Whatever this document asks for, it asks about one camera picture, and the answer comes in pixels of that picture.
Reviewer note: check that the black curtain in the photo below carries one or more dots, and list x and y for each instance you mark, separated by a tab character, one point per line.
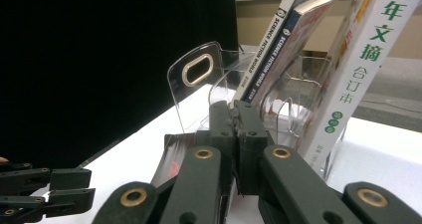
99	68

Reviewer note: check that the clear acrylic book rack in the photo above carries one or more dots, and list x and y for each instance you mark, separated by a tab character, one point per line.
189	91

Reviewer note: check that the thick white book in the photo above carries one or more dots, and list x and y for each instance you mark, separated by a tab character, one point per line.
365	68

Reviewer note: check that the purple magazine blue spine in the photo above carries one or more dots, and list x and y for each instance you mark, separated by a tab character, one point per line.
275	64

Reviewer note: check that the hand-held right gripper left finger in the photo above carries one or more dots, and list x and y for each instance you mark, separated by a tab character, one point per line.
227	151

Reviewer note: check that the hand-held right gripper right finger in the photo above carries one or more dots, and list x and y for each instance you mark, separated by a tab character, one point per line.
252	144

